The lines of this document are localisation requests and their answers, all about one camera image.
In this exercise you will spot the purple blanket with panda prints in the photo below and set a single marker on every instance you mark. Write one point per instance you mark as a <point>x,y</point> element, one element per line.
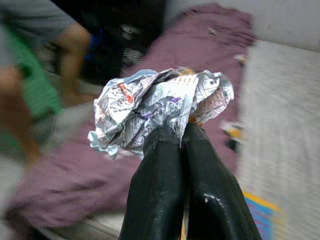
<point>187,50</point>

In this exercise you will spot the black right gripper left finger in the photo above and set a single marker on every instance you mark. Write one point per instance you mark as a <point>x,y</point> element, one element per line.
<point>160,187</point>

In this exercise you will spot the black bag with white print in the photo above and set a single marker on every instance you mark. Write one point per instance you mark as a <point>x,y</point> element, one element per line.
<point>112,37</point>

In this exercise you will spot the newspaper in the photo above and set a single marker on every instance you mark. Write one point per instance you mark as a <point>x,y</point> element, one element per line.
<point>150,105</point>

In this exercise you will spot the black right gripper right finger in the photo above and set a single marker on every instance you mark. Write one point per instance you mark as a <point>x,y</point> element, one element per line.
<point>212,187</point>

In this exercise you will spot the colourful picture book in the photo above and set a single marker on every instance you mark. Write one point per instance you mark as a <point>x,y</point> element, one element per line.
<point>262,217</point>

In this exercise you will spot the grey patterned mattress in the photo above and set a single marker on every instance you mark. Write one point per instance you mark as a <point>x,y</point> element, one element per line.
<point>280,112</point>

